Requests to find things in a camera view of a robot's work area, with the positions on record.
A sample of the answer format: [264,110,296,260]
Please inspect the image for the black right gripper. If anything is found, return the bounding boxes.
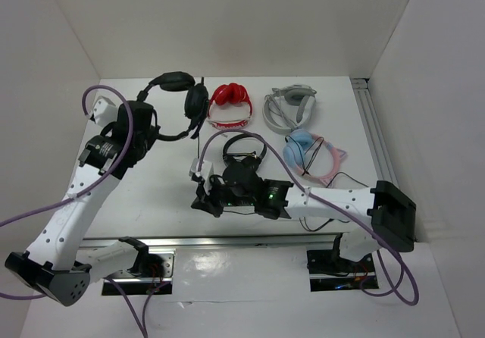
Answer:
[191,174,255,218]

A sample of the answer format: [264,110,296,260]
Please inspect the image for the large black gaming headset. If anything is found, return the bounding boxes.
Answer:
[136,71,209,142]

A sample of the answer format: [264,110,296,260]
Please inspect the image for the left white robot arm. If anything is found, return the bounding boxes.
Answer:
[5,101,163,306]

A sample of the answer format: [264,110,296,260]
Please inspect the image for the small black headphones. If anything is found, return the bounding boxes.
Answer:
[222,134,268,170]

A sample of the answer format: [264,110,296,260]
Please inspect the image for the red white headphones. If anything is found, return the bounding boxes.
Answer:
[207,83,253,130]

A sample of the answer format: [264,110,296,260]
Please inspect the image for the blue pink cat headphones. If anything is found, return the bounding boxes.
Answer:
[282,129,347,186]

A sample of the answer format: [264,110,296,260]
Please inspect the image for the grey white headphones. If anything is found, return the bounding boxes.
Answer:
[263,84,317,135]

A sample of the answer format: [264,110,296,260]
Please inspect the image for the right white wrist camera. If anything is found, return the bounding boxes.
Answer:
[189,158,214,190]

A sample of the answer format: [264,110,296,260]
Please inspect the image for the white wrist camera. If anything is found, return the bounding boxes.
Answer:
[189,158,214,190]
[90,96,117,127]

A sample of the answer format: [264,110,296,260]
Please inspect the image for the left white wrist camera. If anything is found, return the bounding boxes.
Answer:
[90,96,117,127]

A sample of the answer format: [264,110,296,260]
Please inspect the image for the aluminium front table rail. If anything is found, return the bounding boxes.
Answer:
[79,232,342,249]

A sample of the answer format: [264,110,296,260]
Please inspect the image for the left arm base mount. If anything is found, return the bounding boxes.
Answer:
[102,236,175,296]

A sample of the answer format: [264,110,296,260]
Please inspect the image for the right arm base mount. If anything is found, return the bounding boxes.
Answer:
[306,233,379,292]

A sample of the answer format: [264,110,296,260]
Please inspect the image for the aluminium side rail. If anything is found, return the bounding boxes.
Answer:
[350,78,399,186]

